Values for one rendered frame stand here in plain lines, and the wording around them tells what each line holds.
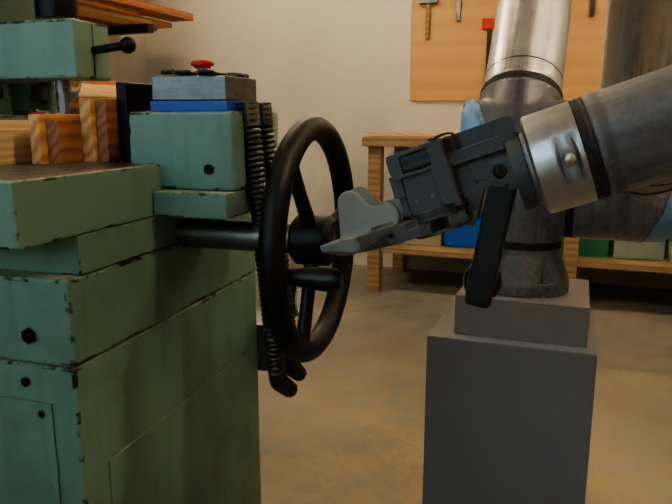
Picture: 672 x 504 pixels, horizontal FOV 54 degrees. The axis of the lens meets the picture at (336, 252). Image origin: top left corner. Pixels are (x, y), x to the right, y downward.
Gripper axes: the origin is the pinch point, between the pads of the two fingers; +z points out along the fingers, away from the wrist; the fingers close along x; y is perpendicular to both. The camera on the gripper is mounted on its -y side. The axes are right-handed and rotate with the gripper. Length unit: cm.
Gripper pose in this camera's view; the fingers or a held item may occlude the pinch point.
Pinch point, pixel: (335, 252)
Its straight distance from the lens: 65.7
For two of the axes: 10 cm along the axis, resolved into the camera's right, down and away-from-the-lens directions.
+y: -3.3, -9.4, -0.9
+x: -2.9, 1.9, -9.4
